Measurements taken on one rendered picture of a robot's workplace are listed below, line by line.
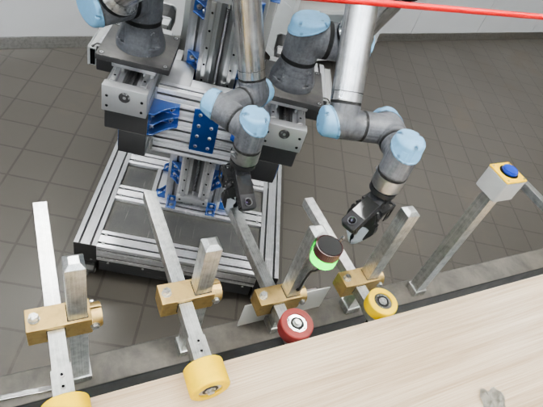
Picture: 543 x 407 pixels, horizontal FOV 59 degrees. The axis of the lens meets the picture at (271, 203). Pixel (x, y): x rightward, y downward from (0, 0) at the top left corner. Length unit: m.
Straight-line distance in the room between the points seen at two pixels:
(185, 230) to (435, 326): 1.22
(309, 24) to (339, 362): 0.94
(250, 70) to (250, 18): 0.13
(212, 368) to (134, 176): 1.54
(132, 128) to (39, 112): 1.49
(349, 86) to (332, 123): 0.09
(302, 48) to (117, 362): 1.02
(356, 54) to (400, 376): 0.74
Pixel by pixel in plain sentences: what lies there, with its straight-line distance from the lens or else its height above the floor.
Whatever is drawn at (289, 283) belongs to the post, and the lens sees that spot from 1.19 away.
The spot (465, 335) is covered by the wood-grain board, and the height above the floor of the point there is 0.90.
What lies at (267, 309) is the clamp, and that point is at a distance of 1.21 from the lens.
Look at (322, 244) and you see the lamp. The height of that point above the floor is 1.11.
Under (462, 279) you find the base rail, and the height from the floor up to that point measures 0.70.
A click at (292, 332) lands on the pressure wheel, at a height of 0.91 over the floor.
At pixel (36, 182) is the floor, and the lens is 2.64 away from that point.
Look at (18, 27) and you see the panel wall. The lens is 3.57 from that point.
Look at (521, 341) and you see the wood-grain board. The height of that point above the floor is 0.90.
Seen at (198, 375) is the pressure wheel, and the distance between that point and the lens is 0.96.
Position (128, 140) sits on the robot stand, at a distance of 1.67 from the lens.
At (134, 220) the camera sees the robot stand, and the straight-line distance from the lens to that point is 2.17.
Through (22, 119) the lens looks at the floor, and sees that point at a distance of 3.03.
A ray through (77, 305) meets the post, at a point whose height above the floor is 1.02.
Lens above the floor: 1.84
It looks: 43 degrees down
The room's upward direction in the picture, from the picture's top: 20 degrees clockwise
